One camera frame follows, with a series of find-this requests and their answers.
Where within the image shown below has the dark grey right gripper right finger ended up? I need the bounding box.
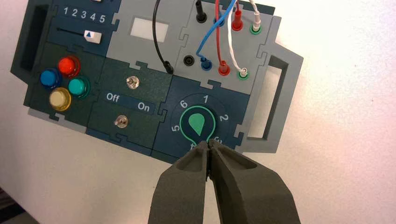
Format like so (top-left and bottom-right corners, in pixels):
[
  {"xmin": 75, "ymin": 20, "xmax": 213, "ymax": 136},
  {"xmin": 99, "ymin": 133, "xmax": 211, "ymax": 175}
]
[{"xmin": 209, "ymin": 139, "xmax": 302, "ymax": 224}]

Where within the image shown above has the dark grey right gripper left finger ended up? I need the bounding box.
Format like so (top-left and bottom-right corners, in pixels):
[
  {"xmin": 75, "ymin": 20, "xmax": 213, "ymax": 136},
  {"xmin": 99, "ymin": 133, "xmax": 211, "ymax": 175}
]
[{"xmin": 148, "ymin": 140, "xmax": 209, "ymax": 224}]

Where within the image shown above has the dark rotary knob green pointer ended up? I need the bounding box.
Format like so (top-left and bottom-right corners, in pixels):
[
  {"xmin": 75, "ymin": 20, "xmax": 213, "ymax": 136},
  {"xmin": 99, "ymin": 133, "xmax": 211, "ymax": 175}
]
[{"xmin": 178, "ymin": 105, "xmax": 217, "ymax": 145}]

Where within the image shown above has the blue grey task board panel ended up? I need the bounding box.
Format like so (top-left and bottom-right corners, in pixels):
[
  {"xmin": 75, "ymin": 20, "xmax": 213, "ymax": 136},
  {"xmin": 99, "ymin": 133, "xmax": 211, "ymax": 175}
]
[{"xmin": 10, "ymin": 0, "xmax": 304, "ymax": 165}]

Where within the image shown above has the teal push button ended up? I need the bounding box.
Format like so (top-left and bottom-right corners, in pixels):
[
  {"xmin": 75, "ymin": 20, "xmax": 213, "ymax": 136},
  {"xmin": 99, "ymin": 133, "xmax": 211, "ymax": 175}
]
[{"xmin": 67, "ymin": 76, "xmax": 91, "ymax": 100}]

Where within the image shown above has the yellow push button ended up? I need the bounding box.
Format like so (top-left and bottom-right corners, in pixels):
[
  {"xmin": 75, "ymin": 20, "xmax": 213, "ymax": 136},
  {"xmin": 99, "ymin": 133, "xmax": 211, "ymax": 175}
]
[{"xmin": 49, "ymin": 87, "xmax": 73, "ymax": 112}]

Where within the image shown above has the red push button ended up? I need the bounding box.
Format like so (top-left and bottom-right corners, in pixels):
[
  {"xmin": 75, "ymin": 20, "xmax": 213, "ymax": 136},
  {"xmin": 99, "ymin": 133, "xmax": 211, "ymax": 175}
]
[{"xmin": 57, "ymin": 55, "xmax": 82, "ymax": 79}]

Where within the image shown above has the blue push button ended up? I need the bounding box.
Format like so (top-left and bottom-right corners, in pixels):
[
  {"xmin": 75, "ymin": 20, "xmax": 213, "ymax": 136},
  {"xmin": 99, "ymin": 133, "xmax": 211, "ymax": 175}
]
[{"xmin": 39, "ymin": 68, "xmax": 63, "ymax": 91}]

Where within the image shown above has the white slider knob blue arrow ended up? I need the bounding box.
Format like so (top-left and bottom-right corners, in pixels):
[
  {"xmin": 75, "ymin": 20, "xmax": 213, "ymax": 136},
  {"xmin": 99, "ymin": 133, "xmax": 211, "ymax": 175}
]
[{"xmin": 83, "ymin": 29, "xmax": 103, "ymax": 45}]

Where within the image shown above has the metal toggle switch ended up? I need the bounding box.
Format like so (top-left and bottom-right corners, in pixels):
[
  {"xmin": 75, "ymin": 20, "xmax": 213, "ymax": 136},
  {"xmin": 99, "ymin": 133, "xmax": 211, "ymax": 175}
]
[
  {"xmin": 125, "ymin": 75, "xmax": 141, "ymax": 91},
  {"xmin": 113, "ymin": 114, "xmax": 128, "ymax": 129}
]

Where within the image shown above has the blue banana plug cable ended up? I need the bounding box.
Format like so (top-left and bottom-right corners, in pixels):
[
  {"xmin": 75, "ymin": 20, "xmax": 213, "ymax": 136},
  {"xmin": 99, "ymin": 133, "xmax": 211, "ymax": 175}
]
[{"xmin": 197, "ymin": 0, "xmax": 239, "ymax": 71}]

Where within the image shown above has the white banana plug cable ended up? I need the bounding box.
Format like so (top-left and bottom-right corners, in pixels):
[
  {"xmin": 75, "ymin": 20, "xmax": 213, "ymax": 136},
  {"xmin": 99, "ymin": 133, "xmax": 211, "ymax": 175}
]
[{"xmin": 227, "ymin": 0, "xmax": 262, "ymax": 80}]

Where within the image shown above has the red banana plug cable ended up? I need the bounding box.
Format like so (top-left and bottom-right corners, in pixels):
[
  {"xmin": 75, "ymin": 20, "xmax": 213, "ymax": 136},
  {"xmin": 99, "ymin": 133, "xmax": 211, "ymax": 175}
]
[{"xmin": 214, "ymin": 0, "xmax": 245, "ymax": 77}]

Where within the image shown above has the black banana plug cable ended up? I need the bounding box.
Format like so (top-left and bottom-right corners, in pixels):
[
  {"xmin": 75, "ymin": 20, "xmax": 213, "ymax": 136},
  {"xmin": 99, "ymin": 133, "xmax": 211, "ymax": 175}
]
[{"xmin": 152, "ymin": 0, "xmax": 208, "ymax": 75}]

